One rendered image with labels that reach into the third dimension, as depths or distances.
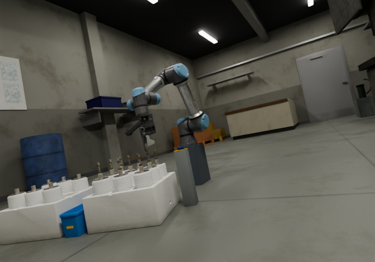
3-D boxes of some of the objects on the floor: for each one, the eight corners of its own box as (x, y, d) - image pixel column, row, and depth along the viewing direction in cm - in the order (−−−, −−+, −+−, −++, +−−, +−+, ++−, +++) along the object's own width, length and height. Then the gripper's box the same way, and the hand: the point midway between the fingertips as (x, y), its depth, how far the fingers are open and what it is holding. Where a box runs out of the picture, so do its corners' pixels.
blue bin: (97, 216, 149) (94, 197, 149) (113, 214, 146) (109, 195, 147) (61, 239, 120) (57, 215, 120) (80, 237, 117) (76, 212, 118)
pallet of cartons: (191, 146, 786) (187, 126, 790) (216, 142, 742) (211, 120, 746) (172, 152, 683) (167, 129, 687) (199, 148, 639) (193, 122, 643)
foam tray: (124, 208, 157) (119, 180, 158) (181, 199, 148) (174, 171, 149) (87, 234, 118) (81, 198, 119) (160, 225, 110) (153, 187, 111)
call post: (187, 202, 139) (176, 150, 141) (198, 200, 138) (187, 148, 139) (184, 207, 132) (173, 151, 134) (196, 205, 131) (185, 149, 132)
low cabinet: (299, 124, 781) (293, 100, 786) (294, 129, 595) (287, 97, 599) (248, 134, 862) (243, 112, 866) (230, 140, 675) (224, 112, 680)
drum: (54, 187, 377) (46, 137, 382) (78, 183, 356) (69, 131, 361) (19, 198, 327) (9, 140, 332) (45, 194, 307) (34, 133, 311)
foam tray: (54, 218, 168) (50, 193, 169) (102, 210, 160) (98, 184, 161) (0, 245, 130) (-5, 212, 131) (60, 238, 122) (54, 203, 123)
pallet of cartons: (209, 141, 911) (206, 124, 914) (232, 137, 867) (228, 119, 871) (196, 145, 806) (192, 126, 810) (221, 140, 763) (216, 120, 767)
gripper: (152, 112, 131) (160, 150, 130) (150, 115, 141) (157, 150, 140) (136, 114, 128) (144, 153, 127) (135, 117, 139) (142, 153, 138)
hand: (145, 150), depth 133 cm, fingers open, 3 cm apart
